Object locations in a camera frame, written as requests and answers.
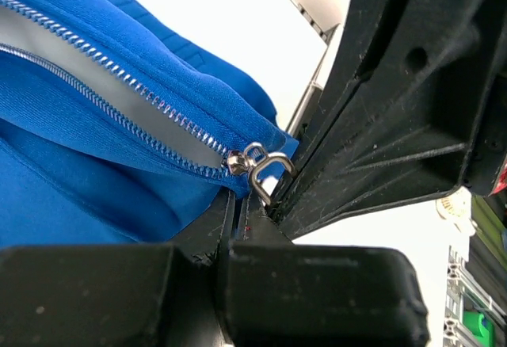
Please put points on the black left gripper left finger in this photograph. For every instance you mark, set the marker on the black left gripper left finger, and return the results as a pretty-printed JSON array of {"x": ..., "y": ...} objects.
[{"x": 116, "y": 295}]

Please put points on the green plastic object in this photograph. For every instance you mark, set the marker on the green plastic object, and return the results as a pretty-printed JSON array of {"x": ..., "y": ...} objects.
[{"x": 481, "y": 327}]

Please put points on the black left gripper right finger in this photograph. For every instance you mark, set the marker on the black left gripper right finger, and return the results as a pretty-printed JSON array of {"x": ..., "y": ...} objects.
[{"x": 283, "y": 294}]

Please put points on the beige round knob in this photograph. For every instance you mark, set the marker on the beige round knob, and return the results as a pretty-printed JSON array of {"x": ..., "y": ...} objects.
[{"x": 456, "y": 209}]

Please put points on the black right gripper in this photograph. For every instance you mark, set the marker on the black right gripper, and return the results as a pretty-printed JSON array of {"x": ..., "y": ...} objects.
[{"x": 410, "y": 103}]

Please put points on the blue zip jacket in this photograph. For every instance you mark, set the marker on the blue zip jacket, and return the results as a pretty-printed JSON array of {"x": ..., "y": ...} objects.
[{"x": 116, "y": 129}]

